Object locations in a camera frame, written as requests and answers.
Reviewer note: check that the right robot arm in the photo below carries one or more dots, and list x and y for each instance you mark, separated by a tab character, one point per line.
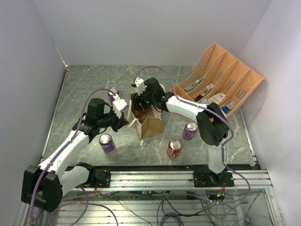
212	124

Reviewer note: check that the red Coca-Cola can back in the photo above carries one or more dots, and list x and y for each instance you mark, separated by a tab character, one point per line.
137	113

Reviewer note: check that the aluminium mounting rail frame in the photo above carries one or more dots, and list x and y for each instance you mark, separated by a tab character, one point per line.
163	195

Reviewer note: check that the red coca-cola can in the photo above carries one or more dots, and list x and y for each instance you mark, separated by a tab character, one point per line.
174	147
137	113

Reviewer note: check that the brown canvas tote bag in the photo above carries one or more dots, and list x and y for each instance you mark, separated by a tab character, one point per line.
150	124

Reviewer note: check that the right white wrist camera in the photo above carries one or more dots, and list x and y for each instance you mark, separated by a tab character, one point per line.
139	86

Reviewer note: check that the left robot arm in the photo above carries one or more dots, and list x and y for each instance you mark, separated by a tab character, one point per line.
45	185

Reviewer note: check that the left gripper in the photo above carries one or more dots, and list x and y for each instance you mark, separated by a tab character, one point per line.
119	122

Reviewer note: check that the red Coca-Cola can front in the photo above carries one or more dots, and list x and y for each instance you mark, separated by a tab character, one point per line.
174	147

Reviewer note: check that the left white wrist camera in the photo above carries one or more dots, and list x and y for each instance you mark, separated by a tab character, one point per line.
118	105

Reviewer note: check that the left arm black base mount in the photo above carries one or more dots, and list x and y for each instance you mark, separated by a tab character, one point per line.
101	178

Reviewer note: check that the purple fanta can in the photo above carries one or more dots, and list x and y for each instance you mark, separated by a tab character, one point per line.
189	130
106	143
111	94

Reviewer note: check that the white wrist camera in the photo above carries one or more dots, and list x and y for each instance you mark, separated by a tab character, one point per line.
139	86
118	105

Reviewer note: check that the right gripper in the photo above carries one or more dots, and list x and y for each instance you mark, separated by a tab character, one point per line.
137	99

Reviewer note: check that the blue marker in organizer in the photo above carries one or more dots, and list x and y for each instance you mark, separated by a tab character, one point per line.
189	88

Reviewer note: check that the purple Fanta can back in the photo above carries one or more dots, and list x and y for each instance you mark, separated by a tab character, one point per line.
111	94

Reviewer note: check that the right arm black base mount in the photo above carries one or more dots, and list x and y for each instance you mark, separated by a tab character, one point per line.
210	179

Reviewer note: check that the orange plastic desk organizer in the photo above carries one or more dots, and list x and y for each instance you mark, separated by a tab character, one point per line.
220	74

